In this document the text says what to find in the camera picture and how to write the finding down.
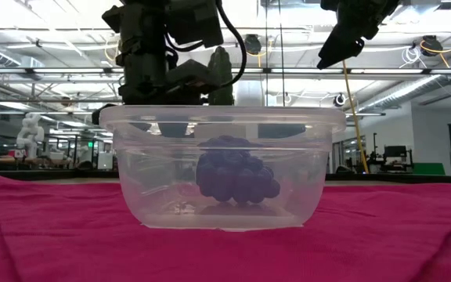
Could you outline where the black ceiling cable reel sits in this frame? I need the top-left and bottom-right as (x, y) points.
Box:
(244, 34), (263, 56)
(332, 92), (348, 108)
(420, 34), (445, 56)

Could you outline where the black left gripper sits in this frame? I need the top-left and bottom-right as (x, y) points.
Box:
(91, 50), (213, 139)

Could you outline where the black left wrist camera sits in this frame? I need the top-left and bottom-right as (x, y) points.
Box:
(166, 0), (225, 49)

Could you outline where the red triangular cloth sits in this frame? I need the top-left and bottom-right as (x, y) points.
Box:
(0, 174), (451, 282)

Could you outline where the yellow hanging cable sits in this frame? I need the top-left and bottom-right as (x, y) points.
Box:
(341, 58), (370, 175)

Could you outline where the black left wrist camera cable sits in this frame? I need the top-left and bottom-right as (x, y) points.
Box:
(214, 0), (248, 90)

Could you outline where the green board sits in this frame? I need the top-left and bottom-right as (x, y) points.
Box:
(412, 161), (447, 176)

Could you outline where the black monitor on stand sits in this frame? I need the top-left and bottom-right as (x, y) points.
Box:
(381, 144), (415, 173)

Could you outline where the clear plastic tupperware container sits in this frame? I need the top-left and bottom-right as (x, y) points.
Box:
(99, 104), (347, 232)

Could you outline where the purple toy grape bunch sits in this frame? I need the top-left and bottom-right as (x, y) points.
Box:
(196, 135), (281, 204)

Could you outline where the green cactus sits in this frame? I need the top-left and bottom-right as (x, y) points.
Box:
(207, 45), (236, 106)

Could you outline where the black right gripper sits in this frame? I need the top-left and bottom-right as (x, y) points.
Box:
(316, 0), (401, 71)

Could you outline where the black aluminium table frame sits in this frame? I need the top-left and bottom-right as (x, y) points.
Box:
(0, 168), (451, 185)

